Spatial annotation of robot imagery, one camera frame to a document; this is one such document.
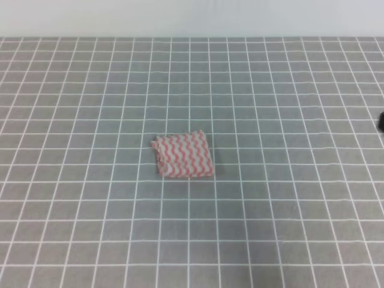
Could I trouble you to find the pink white wavy towel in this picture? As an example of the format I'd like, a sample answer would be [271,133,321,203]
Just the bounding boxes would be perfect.
[151,130,215,178]

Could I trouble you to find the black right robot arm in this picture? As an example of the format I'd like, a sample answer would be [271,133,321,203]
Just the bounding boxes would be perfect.
[377,112,384,133]

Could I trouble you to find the grey grid tablecloth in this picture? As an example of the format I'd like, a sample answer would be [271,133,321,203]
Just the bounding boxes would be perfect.
[1,37,383,287]

